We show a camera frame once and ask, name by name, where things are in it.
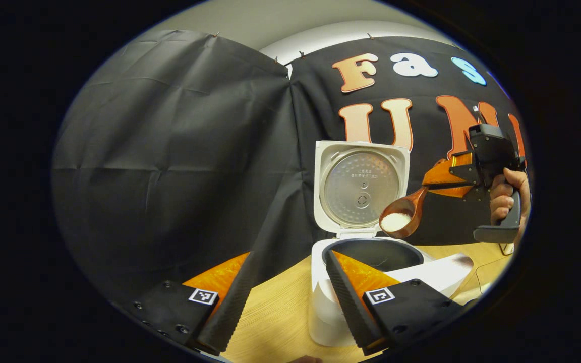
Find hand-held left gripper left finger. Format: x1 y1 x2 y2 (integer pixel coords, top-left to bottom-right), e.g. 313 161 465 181
121 251 254 356

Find black backdrop cloth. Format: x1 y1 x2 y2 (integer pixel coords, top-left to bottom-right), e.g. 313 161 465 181
51 29 528 308

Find white rice cooker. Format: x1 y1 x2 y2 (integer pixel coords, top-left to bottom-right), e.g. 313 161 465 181
308 140 435 348

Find white rice spoonful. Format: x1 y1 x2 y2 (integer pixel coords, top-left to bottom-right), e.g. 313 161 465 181
381 212 412 232

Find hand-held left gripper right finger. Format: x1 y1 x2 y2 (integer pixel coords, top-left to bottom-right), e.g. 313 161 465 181
324 250 468 356

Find brown wooden spoon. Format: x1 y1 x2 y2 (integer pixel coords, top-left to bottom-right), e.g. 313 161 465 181
379 186 430 239

